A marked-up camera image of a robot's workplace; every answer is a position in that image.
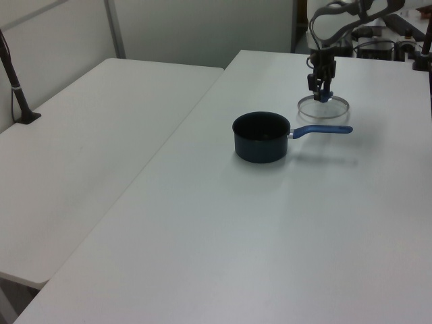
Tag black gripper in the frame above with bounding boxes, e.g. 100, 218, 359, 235
306, 53, 338, 102

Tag glass lid with blue knob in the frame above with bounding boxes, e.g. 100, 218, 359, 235
297, 90, 350, 119

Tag black electronics box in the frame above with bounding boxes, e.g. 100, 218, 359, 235
356, 39, 396, 61

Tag black clamped pole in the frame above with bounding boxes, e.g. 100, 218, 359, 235
412, 18, 432, 72

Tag white side table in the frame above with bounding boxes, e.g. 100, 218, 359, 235
0, 57, 225, 284

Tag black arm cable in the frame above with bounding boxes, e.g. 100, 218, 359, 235
306, 9, 323, 67

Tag dark saucepan with blue handle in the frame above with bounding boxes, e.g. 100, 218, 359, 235
232, 111, 354, 165

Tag grey metal partition post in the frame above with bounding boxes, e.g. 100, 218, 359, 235
103, 0, 127, 59

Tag black camera pole with white tie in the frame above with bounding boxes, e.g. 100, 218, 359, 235
0, 28, 43, 125

